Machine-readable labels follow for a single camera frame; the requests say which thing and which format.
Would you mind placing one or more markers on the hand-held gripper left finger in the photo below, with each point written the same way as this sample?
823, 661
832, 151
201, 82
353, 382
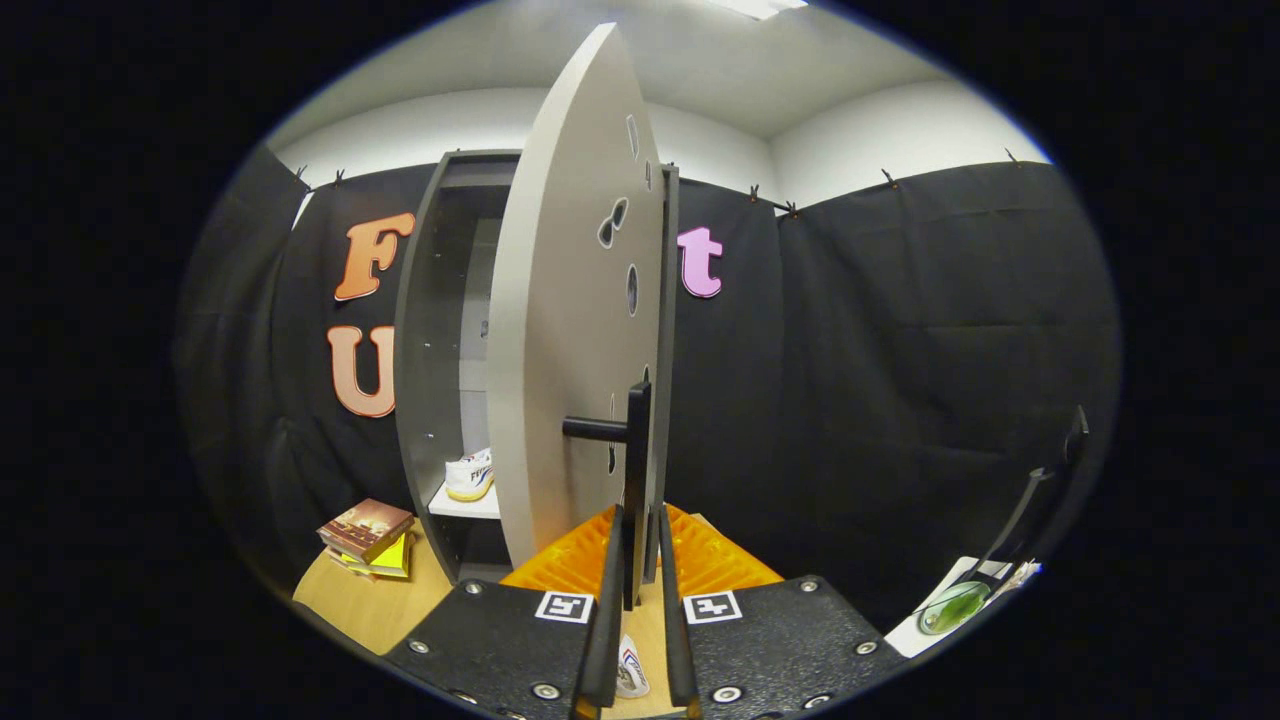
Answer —
605, 640

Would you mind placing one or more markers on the white sneaker shoe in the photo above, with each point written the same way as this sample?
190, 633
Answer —
631, 670
468, 478

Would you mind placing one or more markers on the black stand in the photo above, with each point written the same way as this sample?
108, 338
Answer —
1020, 510

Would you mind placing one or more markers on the dark grey shoe cabinet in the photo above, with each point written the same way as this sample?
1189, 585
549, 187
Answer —
425, 350

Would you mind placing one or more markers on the black backdrop cloth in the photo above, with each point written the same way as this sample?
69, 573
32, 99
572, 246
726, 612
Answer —
900, 350

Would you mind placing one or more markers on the yellow book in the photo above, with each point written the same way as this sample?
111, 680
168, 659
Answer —
395, 560

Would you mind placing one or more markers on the row of black cloth clips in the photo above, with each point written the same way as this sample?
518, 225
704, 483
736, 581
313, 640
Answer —
339, 178

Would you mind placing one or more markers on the brown book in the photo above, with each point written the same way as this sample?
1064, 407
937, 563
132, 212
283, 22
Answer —
365, 525

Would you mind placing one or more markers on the rectangular ceiling light panel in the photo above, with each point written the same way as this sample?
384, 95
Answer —
760, 7

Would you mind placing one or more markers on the green glass object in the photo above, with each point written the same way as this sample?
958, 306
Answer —
950, 607

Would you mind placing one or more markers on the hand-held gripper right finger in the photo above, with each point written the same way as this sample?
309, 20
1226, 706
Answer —
676, 640

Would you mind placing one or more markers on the beige shoe cabinet door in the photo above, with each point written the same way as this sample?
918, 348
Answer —
560, 300

